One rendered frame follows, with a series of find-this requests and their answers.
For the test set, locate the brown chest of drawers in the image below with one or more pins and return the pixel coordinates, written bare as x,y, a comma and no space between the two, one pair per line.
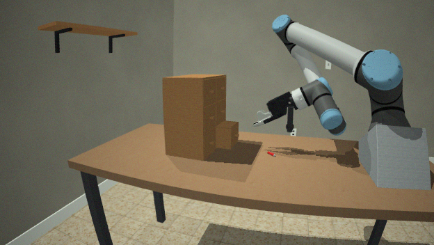
183,116

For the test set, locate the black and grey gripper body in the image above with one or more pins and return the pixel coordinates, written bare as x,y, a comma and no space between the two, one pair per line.
278,105

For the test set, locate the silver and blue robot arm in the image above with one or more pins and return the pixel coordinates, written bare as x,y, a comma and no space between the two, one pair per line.
380,72

